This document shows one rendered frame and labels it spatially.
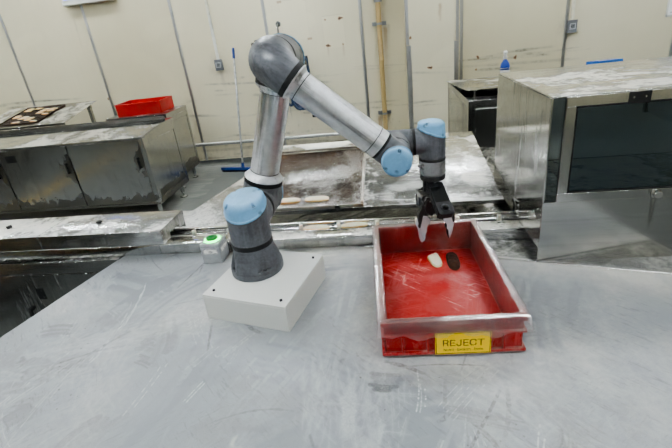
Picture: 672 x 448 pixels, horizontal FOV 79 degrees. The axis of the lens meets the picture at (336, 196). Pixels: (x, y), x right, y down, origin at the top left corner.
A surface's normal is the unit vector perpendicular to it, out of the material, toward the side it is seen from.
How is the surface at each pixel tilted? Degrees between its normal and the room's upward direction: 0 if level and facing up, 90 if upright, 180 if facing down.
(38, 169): 90
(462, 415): 0
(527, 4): 90
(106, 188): 90
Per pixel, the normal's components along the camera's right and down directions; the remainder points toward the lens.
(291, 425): -0.11, -0.92
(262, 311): -0.35, 0.40
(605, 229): -0.11, 0.38
